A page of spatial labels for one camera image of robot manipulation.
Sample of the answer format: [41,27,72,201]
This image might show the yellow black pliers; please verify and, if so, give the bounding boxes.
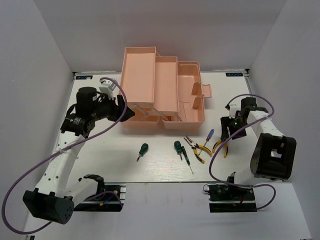
[212,139,229,158]

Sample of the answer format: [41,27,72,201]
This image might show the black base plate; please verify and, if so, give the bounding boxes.
[203,183,257,213]
[74,183,127,213]

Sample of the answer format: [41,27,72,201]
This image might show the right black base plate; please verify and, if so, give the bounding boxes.
[203,183,257,213]

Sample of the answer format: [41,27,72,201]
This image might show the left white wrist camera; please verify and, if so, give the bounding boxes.
[99,77,117,100]

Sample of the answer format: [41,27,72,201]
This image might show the green stubby screwdriver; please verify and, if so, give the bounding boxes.
[174,141,183,161]
[136,143,149,162]

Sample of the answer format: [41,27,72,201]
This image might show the pink plastic tool box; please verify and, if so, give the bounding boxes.
[120,46,212,131]

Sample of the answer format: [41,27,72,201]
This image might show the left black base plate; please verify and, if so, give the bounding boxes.
[74,183,127,213]

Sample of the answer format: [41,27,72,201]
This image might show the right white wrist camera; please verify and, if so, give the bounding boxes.
[225,104,241,120]

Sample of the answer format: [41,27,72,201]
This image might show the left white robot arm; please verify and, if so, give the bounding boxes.
[22,87,135,225]

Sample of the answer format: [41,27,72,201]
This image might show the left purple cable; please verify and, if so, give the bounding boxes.
[4,77,128,235]

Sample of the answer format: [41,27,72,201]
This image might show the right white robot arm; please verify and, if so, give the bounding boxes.
[214,96,297,200]

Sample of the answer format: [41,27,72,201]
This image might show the black precision screwdriver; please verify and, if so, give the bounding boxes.
[181,146,194,174]

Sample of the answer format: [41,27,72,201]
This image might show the purple handle screwdriver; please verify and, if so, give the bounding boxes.
[203,128,215,146]

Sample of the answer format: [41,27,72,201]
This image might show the yellow long-nose pliers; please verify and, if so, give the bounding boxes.
[183,135,214,164]

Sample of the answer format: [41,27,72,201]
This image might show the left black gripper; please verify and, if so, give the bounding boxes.
[90,93,136,122]

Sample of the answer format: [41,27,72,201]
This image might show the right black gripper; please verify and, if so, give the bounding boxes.
[220,115,250,141]

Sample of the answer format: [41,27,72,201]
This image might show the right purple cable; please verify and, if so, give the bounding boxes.
[208,94,277,211]

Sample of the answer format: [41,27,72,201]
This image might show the purple cable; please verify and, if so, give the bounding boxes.
[4,77,128,235]
[208,94,277,211]

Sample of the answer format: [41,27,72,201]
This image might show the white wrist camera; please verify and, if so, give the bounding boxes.
[99,77,117,100]
[225,104,241,120]

